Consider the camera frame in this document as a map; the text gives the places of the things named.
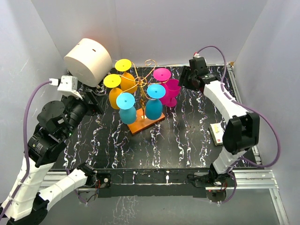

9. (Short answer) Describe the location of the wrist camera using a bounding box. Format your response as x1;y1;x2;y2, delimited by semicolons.
193;52;201;59
49;75;82;99

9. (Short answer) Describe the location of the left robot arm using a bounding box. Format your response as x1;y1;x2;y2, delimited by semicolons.
0;89;108;225

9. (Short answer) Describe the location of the aluminium table frame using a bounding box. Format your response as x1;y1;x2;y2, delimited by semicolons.
17;62;291;225

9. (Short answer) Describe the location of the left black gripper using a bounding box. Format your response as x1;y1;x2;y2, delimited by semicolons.
62;88;108;138

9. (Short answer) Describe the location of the small white box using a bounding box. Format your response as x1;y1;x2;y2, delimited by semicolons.
209;123;225;146

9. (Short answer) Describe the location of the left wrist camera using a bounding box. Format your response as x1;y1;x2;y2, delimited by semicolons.
49;75;82;99

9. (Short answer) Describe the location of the yellow wine glass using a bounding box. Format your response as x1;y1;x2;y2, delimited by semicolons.
115;59;137;94
104;74;122;110

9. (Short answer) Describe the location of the blue wine glass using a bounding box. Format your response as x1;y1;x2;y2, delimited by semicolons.
116;92;136;125
145;84;166;120

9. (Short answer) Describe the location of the gold wire wine glass rack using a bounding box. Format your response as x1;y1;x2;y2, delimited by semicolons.
128;62;165;135

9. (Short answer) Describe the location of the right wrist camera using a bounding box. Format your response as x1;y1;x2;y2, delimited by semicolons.
193;52;201;59

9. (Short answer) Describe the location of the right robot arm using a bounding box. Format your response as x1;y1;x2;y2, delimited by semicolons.
179;56;260;186

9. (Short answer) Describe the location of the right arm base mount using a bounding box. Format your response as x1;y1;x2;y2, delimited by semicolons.
187;171;235;191

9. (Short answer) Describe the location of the magenta wine glass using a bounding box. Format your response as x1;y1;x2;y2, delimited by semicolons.
153;68;171;105
166;79;181;107

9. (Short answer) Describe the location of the white cylindrical container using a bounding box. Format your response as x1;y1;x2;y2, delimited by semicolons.
64;38;113;87

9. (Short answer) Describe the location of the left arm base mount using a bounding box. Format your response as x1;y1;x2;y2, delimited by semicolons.
81;170;112;190

